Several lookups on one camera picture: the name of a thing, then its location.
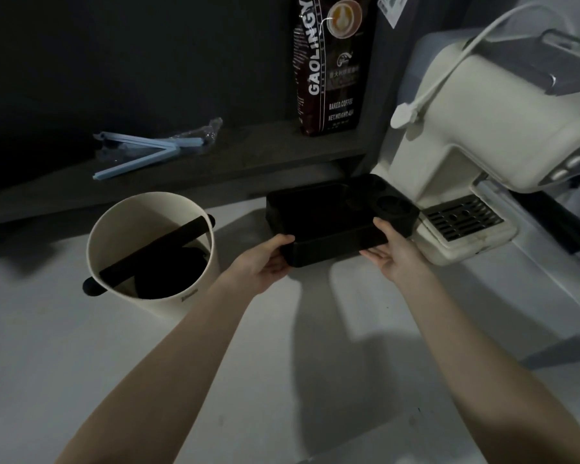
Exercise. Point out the white paper label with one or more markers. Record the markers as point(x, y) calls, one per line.
point(391, 8)

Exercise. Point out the person's right hand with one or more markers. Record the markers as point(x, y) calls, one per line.
point(399, 258)

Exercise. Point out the clear plastic bag of clips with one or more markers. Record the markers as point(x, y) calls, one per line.
point(198, 137)

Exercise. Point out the black knock bar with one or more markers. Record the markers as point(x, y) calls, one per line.
point(154, 251)

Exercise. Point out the cream espresso machine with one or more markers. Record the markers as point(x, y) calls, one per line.
point(493, 125)

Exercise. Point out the person's right forearm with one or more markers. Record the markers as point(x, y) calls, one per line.
point(483, 372)

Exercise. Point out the cream drip tray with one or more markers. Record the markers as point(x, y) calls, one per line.
point(469, 244)

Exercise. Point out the metal drip grille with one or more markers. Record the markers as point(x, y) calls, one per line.
point(461, 218)

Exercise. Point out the person's left forearm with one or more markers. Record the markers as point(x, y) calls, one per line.
point(174, 367)

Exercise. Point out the black tamping station tray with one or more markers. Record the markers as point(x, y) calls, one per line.
point(328, 217)

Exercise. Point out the person's left thumb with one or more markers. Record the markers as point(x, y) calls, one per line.
point(279, 241)

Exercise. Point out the dark brown coffee bag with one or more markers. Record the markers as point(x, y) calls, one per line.
point(331, 77)

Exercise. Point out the person's right thumb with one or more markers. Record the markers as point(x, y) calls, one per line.
point(384, 229)

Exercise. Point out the dark grey shelf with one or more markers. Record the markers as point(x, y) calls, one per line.
point(174, 164)

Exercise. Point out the person's left hand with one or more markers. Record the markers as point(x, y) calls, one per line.
point(258, 268)

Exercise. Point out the silver machine button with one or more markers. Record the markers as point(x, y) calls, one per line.
point(558, 174)
point(574, 162)

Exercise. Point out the open light blue bag clip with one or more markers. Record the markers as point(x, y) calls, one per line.
point(135, 152)

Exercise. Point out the cream round knock box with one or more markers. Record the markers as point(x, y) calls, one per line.
point(174, 304)

